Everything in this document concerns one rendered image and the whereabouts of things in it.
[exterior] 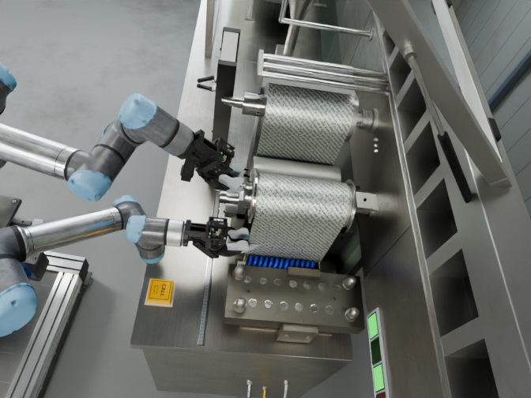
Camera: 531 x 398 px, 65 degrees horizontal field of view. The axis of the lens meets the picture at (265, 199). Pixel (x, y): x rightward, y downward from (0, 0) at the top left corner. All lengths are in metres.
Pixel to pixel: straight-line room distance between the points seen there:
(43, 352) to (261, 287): 1.13
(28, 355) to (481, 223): 1.82
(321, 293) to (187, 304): 0.41
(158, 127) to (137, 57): 2.54
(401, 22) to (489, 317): 0.45
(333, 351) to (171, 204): 0.72
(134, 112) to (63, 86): 2.38
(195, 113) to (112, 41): 1.93
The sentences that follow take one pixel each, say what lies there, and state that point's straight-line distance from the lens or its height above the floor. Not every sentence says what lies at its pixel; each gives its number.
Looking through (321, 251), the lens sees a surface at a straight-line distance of 1.25.
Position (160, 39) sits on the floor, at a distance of 3.61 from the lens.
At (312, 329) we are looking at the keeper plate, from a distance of 1.23.
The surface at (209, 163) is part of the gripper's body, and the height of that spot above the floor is 1.38.
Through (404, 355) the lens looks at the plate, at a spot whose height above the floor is 1.32.
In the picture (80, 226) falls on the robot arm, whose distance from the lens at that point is 1.25.
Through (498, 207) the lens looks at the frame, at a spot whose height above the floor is 1.65.
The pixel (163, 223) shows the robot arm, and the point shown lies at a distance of 1.17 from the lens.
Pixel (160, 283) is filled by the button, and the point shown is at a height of 0.92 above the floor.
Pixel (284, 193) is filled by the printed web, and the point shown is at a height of 1.31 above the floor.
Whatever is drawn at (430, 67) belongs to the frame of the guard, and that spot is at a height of 1.86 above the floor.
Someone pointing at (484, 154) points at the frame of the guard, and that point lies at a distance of 0.72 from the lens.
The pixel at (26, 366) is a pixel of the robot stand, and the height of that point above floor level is 0.23.
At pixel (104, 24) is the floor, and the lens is 3.77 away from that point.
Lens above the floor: 2.16
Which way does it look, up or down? 56 degrees down
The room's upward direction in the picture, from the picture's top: 16 degrees clockwise
